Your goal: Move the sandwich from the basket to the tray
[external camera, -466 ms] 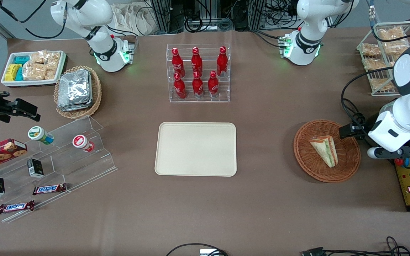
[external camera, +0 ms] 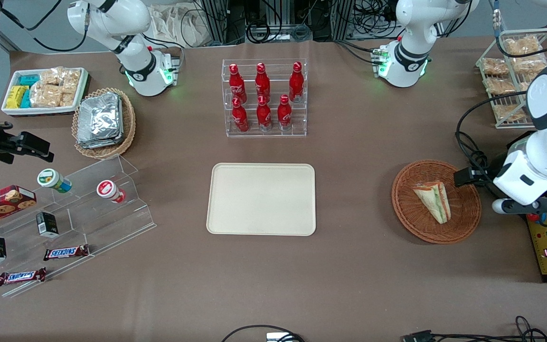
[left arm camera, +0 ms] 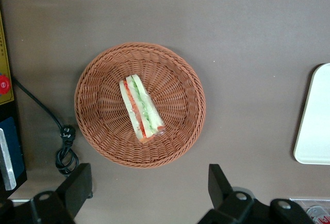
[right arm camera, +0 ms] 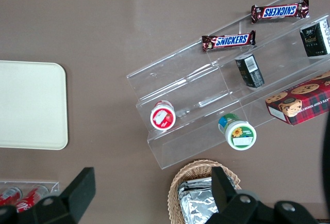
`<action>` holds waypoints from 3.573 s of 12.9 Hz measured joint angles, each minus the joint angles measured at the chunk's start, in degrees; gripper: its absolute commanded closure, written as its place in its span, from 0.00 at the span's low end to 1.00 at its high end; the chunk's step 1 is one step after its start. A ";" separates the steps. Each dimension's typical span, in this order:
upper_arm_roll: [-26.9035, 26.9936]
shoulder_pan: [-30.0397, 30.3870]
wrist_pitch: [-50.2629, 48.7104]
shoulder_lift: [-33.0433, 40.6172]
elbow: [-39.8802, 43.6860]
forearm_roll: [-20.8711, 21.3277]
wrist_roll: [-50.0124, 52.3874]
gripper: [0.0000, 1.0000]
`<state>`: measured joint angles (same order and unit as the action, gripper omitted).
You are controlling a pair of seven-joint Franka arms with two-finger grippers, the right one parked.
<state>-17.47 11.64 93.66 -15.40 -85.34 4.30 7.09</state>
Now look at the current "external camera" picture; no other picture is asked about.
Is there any oval wicker basket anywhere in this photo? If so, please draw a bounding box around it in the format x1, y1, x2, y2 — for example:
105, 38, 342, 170
71, 87, 137, 160

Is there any clear acrylic stepped stand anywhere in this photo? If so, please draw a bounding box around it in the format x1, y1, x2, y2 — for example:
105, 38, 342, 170
0, 154, 157, 299

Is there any white wire rack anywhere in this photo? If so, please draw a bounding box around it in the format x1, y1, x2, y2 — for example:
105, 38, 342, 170
475, 27, 547, 130

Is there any clear acrylic bottle rack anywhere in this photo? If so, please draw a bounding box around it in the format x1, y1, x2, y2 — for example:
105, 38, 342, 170
221, 58, 308, 139

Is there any cream plastic tray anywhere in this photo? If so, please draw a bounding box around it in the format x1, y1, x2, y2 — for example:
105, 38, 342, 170
206, 163, 317, 237

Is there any red cola bottle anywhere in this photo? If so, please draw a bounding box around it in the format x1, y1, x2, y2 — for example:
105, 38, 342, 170
256, 95, 273, 132
255, 62, 272, 102
228, 63, 248, 105
277, 94, 293, 131
288, 61, 305, 104
232, 97, 250, 133

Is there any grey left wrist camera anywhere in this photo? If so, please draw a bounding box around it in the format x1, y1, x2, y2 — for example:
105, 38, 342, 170
491, 197, 547, 216

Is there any yellow snack pack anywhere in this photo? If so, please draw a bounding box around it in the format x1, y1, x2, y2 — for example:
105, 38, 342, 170
6, 85, 28, 109

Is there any beige cloth bag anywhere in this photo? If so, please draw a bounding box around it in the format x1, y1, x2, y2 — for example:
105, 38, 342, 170
149, 3, 213, 48

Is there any white rectangular snack tray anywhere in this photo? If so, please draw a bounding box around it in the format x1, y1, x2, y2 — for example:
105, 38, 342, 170
1, 67, 90, 117

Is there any triangle sandwich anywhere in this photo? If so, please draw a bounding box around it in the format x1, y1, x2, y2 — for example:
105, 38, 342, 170
413, 180, 452, 225

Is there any red lid cup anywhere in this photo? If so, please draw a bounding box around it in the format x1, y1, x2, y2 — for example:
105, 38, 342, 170
96, 179, 127, 204

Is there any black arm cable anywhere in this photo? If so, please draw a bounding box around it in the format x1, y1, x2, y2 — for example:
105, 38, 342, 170
0, 0, 89, 53

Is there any silver foil pack stack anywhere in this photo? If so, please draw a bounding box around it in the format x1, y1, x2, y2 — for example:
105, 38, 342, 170
76, 92, 124, 150

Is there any black tangled cable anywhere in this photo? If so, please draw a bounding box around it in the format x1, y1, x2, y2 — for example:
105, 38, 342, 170
401, 315, 547, 342

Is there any black overhead cable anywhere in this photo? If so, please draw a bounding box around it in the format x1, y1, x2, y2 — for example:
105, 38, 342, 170
489, 0, 547, 59

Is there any round brown wicker basket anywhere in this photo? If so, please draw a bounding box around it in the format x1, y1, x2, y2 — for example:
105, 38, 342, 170
391, 160, 482, 245

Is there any green lid cup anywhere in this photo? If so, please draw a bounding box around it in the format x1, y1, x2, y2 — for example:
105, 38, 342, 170
37, 168, 73, 194

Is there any brown snickers bar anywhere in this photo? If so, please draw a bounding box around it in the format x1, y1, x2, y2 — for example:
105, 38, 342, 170
0, 267, 47, 287
43, 244, 91, 262

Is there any black arched cable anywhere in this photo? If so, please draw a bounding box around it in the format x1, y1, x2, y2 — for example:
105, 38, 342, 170
221, 324, 305, 342

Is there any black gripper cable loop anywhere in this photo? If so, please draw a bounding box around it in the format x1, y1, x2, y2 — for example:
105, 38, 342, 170
454, 90, 540, 190

